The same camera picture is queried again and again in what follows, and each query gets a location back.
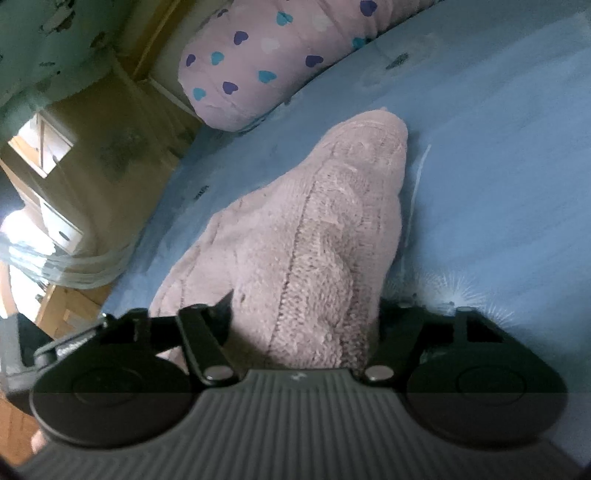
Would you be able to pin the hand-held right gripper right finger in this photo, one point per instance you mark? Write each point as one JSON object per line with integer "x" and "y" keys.
{"x": 398, "y": 337}

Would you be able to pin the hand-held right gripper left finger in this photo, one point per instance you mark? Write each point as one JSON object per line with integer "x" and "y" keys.
{"x": 203, "y": 337}

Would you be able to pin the pink knit sweater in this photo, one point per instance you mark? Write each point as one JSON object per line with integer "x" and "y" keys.
{"x": 318, "y": 230}

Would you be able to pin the white mosquito net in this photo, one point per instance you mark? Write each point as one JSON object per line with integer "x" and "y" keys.
{"x": 92, "y": 270}

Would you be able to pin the wooden drawer cabinet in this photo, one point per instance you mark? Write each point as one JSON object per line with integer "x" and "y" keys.
{"x": 57, "y": 230}

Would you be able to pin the blue bed sheet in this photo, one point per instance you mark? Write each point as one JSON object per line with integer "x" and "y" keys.
{"x": 485, "y": 161}

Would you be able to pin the pink heart print pillow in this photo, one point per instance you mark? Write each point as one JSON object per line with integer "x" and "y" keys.
{"x": 277, "y": 55}

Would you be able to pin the teal patterned cloth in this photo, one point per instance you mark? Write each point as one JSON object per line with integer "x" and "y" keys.
{"x": 51, "y": 41}

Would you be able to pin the wooden bed frame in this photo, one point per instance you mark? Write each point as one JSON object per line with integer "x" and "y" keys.
{"x": 154, "y": 55}

